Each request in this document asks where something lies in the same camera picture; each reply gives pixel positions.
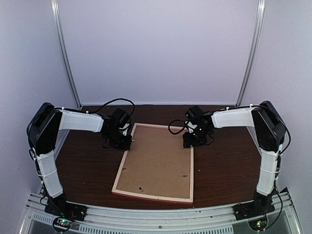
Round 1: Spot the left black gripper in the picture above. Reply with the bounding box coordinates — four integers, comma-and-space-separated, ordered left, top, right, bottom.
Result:
106, 129, 133, 151

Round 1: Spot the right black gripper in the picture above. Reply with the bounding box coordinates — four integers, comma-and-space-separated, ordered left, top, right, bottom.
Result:
184, 125, 211, 148

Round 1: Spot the brown backing board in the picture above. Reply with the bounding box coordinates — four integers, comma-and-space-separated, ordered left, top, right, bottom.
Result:
116, 125, 191, 199

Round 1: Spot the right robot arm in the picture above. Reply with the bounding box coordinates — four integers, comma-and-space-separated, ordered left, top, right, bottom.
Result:
183, 101, 287, 215

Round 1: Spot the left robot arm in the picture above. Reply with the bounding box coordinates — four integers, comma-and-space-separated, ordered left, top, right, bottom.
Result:
26, 102, 132, 216

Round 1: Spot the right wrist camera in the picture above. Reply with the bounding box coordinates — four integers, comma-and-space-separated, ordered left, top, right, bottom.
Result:
187, 122, 197, 134

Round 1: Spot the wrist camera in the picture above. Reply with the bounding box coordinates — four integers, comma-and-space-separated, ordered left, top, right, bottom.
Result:
187, 122, 197, 134
119, 122, 131, 136

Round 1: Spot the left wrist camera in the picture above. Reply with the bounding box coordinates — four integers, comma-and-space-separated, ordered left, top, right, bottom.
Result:
119, 122, 131, 136

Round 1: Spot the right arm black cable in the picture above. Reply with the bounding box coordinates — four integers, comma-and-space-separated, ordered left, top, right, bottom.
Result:
168, 118, 215, 147

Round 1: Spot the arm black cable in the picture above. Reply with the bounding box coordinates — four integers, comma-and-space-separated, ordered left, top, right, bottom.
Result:
95, 97, 136, 122
168, 118, 215, 147

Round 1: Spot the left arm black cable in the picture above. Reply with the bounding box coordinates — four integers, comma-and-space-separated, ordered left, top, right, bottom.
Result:
95, 97, 136, 122

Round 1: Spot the front aluminium rail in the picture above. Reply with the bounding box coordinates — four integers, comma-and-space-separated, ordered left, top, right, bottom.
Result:
17, 192, 303, 234

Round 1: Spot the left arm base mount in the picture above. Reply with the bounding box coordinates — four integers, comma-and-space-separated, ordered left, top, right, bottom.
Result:
44, 193, 87, 233

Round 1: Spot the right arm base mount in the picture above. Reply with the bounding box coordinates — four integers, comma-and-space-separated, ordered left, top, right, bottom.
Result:
233, 191, 275, 232

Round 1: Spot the right aluminium corner post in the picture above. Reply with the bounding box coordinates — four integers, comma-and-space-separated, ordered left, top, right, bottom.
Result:
235, 0, 266, 107

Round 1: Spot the aluminium corner post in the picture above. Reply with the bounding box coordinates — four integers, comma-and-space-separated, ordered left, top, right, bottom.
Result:
51, 0, 82, 109
235, 0, 266, 107

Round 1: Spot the left aluminium corner post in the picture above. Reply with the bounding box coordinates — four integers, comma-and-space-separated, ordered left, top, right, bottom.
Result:
51, 0, 82, 109

